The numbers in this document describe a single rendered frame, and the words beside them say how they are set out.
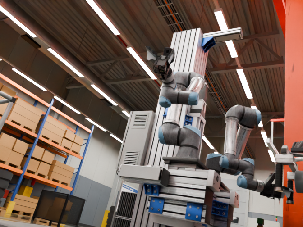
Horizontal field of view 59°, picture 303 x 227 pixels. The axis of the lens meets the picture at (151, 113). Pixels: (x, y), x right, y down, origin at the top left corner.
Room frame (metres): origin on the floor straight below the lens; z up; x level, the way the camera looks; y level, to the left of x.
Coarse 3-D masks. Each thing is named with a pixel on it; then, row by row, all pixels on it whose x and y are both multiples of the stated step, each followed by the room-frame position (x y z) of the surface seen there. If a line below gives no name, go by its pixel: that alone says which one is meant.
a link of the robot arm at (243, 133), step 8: (248, 112) 1.66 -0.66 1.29; (256, 112) 1.66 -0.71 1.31; (240, 120) 1.71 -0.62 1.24; (248, 120) 1.69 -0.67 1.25; (256, 120) 1.68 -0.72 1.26; (240, 128) 1.77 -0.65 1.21; (248, 128) 1.73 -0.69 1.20; (240, 136) 1.80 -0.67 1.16; (248, 136) 1.80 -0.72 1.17; (240, 144) 1.83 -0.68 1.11; (240, 152) 1.87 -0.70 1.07
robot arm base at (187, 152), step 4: (184, 144) 1.54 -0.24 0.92; (180, 148) 1.57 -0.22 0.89; (184, 148) 1.54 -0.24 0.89; (188, 148) 1.53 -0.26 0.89; (192, 148) 1.53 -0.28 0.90; (196, 148) 1.54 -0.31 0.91; (180, 152) 1.54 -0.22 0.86; (184, 152) 1.53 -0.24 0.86; (188, 152) 1.52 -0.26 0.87; (192, 152) 1.53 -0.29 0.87; (196, 152) 1.54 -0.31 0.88; (176, 156) 1.56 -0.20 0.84; (180, 156) 1.53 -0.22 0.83; (184, 156) 1.52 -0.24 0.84; (188, 156) 1.51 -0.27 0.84; (192, 156) 1.53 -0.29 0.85; (196, 156) 1.53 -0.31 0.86
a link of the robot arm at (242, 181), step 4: (240, 176) 1.66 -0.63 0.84; (244, 176) 1.66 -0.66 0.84; (248, 176) 1.64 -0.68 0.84; (252, 176) 1.65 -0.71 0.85; (240, 180) 1.65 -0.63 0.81; (244, 180) 1.64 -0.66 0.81; (248, 180) 1.64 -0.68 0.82; (252, 180) 1.65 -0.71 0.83; (256, 180) 1.66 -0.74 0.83; (240, 184) 1.66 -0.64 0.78; (244, 184) 1.65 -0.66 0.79; (248, 184) 1.65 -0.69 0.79; (252, 184) 1.65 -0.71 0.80; (256, 184) 1.65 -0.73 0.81; (244, 188) 1.68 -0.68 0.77; (248, 188) 1.67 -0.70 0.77; (252, 188) 1.66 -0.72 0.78; (256, 188) 1.66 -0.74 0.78
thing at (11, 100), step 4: (0, 92) 1.58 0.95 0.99; (4, 96) 1.61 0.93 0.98; (8, 96) 1.62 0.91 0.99; (0, 100) 1.74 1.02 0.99; (4, 100) 1.70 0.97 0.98; (8, 100) 1.67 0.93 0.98; (12, 100) 1.65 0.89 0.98; (8, 104) 1.65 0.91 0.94; (12, 104) 1.66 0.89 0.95; (8, 108) 1.65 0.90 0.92; (4, 112) 1.65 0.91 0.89; (8, 112) 1.65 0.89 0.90; (4, 116) 1.65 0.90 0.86; (0, 120) 1.65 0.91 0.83; (4, 120) 1.65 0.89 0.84; (0, 124) 1.65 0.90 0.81; (0, 128) 1.65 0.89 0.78; (0, 132) 1.66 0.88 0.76
